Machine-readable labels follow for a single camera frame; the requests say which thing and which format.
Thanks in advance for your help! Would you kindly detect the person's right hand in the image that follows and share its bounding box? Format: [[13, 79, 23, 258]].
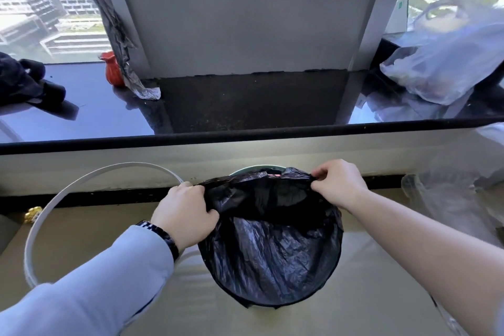
[[311, 159, 369, 214]]

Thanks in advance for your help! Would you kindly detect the person's left hand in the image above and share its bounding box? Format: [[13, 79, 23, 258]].
[[151, 181, 220, 251]]

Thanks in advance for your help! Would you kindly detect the black plastic trash bag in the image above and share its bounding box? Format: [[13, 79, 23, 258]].
[[197, 167, 344, 308]]

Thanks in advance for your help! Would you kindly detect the person's right forearm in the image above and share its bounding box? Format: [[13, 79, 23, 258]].
[[348, 190, 504, 336]]

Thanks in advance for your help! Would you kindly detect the person's left forearm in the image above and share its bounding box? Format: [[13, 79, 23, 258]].
[[0, 225, 182, 336]]

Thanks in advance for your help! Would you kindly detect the dark wristwatch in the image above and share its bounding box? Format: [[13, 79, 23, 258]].
[[135, 220, 180, 262]]

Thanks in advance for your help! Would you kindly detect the round trash bin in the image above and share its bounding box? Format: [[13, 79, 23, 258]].
[[228, 165, 288, 177]]

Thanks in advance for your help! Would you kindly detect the clear plastic bag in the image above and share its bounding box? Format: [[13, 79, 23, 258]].
[[401, 123, 504, 242]]

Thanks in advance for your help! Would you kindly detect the translucent plastic bag with contents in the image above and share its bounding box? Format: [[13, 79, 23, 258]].
[[380, 0, 504, 106]]

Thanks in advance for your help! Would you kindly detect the small gold object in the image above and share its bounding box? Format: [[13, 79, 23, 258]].
[[23, 207, 43, 224]]

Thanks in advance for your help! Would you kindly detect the red ceramic jar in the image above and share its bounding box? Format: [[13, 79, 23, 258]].
[[98, 51, 126, 86]]

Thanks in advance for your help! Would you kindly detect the white paper carton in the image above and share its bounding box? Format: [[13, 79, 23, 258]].
[[384, 0, 411, 35]]

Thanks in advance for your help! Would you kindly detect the grey crumpled curtain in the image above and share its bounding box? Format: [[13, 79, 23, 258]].
[[69, 0, 161, 101]]

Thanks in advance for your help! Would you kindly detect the black cloth bundle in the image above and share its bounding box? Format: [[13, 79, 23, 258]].
[[0, 52, 67, 106]]

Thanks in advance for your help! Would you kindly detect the white trash bin ring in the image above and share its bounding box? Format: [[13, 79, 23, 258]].
[[24, 163, 185, 289]]

